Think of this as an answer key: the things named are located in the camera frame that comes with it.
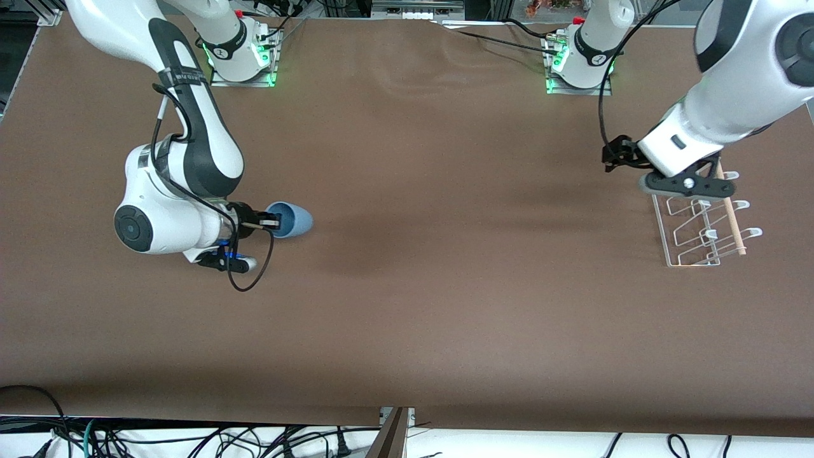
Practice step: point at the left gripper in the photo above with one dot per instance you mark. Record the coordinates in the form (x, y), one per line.
(622, 154)

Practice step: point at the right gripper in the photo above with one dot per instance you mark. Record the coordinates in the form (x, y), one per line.
(245, 214)

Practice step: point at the blue plastic cup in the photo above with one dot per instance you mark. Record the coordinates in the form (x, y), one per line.
(296, 219)

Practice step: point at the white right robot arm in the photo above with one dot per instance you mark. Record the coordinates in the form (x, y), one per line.
(159, 181)

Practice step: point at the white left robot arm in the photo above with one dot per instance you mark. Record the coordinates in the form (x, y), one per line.
(731, 95)

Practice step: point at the brown table cover sheet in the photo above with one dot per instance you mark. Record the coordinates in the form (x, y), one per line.
(407, 267)

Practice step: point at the orange red clutter item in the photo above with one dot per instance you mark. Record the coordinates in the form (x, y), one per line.
(550, 6)

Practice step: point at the dark table support beam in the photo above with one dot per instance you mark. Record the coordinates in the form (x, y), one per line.
(391, 439)

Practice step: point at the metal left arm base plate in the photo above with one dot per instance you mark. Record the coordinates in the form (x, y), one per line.
(579, 91)

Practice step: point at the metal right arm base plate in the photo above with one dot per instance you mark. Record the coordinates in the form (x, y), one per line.
(245, 83)

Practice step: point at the aluminium frame profile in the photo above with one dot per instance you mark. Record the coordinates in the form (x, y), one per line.
(51, 13)
(445, 6)

